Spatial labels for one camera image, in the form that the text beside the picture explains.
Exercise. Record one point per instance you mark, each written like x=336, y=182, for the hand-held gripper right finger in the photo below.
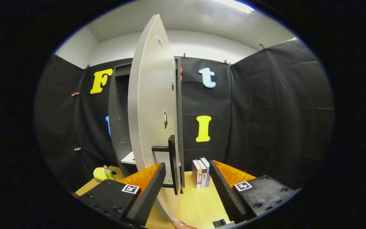
x=226, y=195

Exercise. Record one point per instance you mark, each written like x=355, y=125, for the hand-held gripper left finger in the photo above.
x=149, y=198

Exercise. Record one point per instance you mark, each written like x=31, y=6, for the lilac-spined book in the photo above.
x=207, y=168

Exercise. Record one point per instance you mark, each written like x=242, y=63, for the black backdrop cloth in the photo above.
x=265, y=111

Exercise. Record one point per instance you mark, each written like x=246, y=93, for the beige shoe cabinet door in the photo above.
x=151, y=95

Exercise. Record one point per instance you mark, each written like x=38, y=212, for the yellow plush toy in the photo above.
x=99, y=174

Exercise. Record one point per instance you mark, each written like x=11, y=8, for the dark grey shoe cabinet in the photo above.
x=119, y=121

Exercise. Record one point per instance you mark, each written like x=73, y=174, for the white-spined book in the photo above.
x=203, y=176

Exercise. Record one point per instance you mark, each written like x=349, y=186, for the green plastic bottle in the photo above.
x=110, y=175

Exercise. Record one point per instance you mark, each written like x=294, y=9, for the small black block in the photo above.
x=219, y=223

